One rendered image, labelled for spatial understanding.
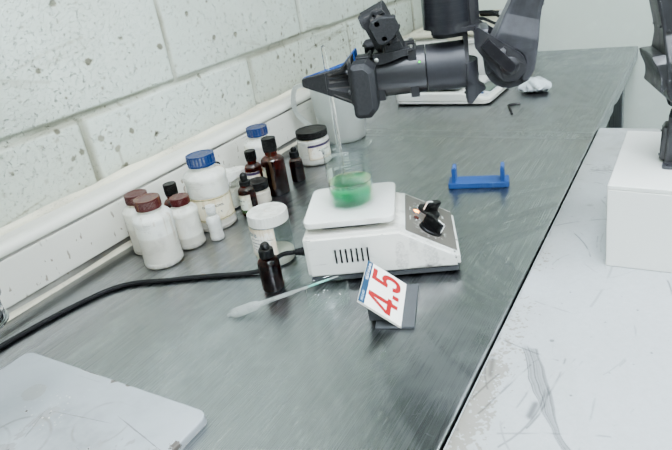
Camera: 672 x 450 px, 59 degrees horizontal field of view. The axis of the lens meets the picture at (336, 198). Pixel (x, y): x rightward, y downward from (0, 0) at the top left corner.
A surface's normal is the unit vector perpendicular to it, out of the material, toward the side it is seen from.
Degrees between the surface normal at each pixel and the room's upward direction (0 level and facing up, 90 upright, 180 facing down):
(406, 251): 90
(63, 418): 0
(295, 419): 0
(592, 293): 0
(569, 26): 90
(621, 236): 90
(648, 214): 90
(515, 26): 63
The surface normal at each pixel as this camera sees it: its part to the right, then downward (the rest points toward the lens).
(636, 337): -0.15, -0.91
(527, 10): -0.18, 0.42
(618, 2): -0.49, 0.40
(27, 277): 0.86, 0.07
